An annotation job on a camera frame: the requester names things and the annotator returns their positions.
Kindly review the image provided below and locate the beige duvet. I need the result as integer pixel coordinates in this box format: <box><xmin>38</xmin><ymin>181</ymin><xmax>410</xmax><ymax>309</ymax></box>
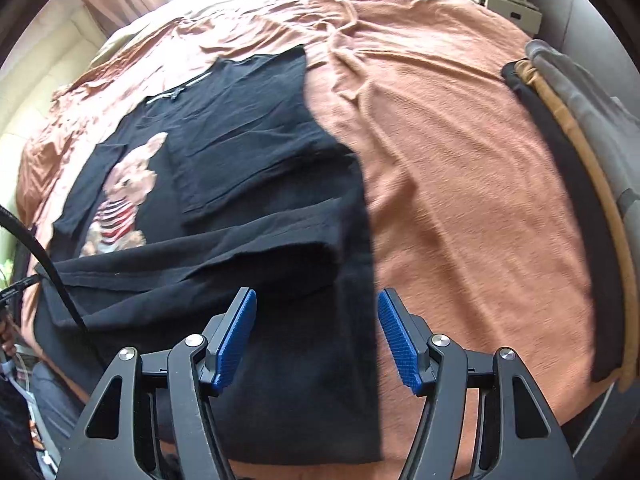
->
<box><xmin>90</xmin><ymin>0</ymin><xmax>301</xmax><ymax>63</ymax></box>

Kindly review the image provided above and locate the cream nightstand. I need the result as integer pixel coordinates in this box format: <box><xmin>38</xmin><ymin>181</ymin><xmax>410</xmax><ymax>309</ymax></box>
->
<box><xmin>446</xmin><ymin>0</ymin><xmax>544</xmax><ymax>37</ymax></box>

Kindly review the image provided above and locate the cream padded headboard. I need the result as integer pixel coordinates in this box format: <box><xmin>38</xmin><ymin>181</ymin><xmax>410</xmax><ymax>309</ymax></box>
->
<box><xmin>0</xmin><ymin>5</ymin><xmax>108</xmax><ymax>143</ymax></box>

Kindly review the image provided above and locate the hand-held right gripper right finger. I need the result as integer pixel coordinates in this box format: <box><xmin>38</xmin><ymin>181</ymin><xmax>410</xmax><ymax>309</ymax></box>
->
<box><xmin>377</xmin><ymin>287</ymin><xmax>581</xmax><ymax>480</ymax></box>

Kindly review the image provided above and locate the orange-brown blanket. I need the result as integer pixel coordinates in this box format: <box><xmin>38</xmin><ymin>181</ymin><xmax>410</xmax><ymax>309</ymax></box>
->
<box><xmin>15</xmin><ymin>0</ymin><xmax>626</xmax><ymax>480</ymax></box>

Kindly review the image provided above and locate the thick black cable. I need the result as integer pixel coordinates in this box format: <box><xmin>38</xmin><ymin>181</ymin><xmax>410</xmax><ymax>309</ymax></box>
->
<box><xmin>0</xmin><ymin>205</ymin><xmax>90</xmax><ymax>332</ymax></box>

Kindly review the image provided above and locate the black bear print t-shirt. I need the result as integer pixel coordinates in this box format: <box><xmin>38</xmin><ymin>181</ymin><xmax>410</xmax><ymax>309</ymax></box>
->
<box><xmin>35</xmin><ymin>45</ymin><xmax>386</xmax><ymax>466</ymax></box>

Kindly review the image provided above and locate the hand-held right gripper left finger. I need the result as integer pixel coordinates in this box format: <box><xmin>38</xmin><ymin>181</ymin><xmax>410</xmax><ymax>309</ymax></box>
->
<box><xmin>56</xmin><ymin>287</ymin><xmax>258</xmax><ymax>480</ymax></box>

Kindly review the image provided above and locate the folded grey garment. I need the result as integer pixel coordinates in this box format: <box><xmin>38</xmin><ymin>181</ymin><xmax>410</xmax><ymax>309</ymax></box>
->
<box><xmin>524</xmin><ymin>39</ymin><xmax>640</xmax><ymax>223</ymax></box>

